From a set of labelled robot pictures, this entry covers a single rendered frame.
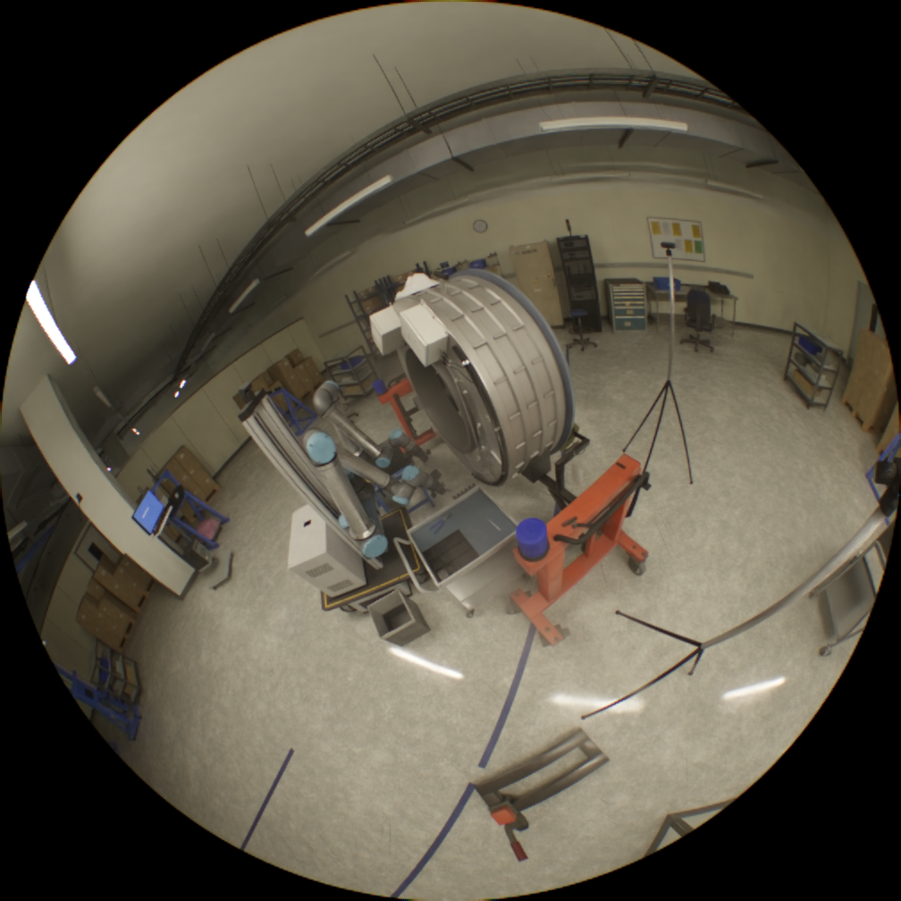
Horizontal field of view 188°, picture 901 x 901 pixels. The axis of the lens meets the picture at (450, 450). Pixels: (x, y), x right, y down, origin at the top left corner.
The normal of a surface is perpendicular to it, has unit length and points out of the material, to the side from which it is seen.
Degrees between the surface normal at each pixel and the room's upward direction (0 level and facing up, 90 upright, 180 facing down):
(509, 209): 90
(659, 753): 0
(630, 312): 90
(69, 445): 90
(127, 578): 90
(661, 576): 0
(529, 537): 0
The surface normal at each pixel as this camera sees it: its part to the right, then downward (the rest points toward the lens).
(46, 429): 0.88, 0.01
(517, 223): -0.35, 0.68
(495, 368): 0.28, 0.07
